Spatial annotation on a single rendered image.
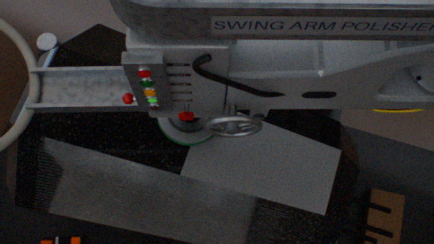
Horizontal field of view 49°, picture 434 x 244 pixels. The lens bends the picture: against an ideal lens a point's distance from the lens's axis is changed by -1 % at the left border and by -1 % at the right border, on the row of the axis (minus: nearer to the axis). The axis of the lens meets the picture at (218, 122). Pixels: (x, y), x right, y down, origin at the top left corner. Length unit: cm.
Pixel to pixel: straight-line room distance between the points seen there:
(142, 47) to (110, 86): 53
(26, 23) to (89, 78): 142
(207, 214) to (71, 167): 49
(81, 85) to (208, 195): 53
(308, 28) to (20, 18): 221
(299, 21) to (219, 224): 97
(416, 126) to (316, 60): 165
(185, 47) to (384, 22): 35
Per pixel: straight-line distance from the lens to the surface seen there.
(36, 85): 148
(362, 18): 84
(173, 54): 93
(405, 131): 264
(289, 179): 158
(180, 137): 154
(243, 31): 84
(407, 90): 130
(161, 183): 160
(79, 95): 145
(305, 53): 108
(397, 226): 240
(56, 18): 281
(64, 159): 169
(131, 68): 95
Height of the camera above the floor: 233
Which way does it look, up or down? 72 degrees down
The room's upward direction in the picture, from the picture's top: 5 degrees clockwise
